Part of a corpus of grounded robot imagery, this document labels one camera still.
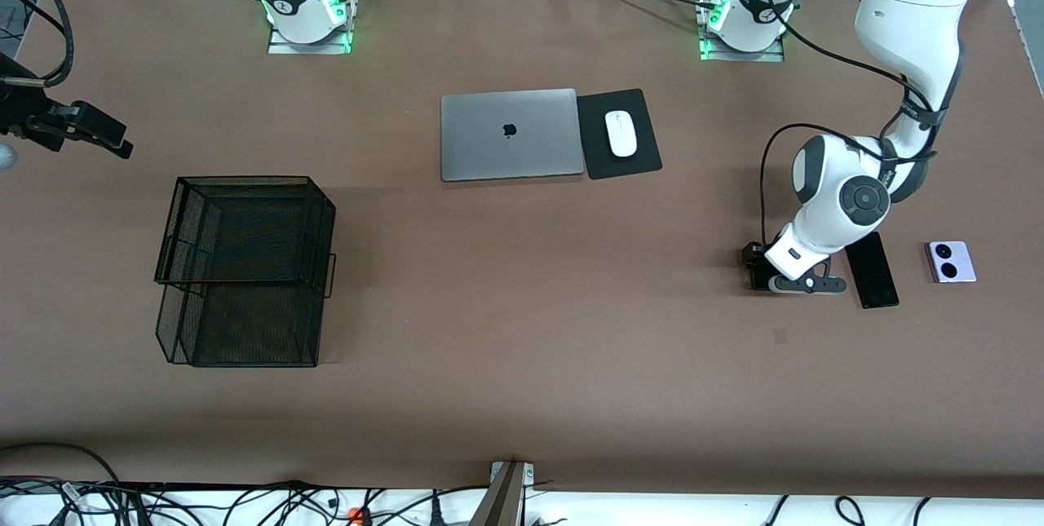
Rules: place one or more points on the purple flip phone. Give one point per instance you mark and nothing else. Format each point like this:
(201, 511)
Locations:
(958, 265)

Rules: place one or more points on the silver closed laptop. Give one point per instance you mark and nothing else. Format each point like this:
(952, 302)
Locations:
(489, 143)

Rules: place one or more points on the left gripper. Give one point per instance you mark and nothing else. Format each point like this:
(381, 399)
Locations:
(755, 259)

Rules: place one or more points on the black mouse pad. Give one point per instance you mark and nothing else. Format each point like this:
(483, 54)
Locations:
(594, 143)

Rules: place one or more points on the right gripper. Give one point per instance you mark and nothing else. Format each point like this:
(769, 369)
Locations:
(31, 120)

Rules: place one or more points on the aluminium profile bracket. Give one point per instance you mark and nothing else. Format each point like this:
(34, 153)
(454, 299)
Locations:
(502, 501)

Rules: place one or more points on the white computer mouse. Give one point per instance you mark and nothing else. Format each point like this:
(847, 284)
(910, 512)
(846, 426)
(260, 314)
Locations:
(621, 134)

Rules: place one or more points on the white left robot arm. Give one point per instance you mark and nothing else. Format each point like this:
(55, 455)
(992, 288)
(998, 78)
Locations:
(905, 12)

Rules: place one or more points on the long black slab phone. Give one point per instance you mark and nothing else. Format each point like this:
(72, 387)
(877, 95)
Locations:
(873, 273)

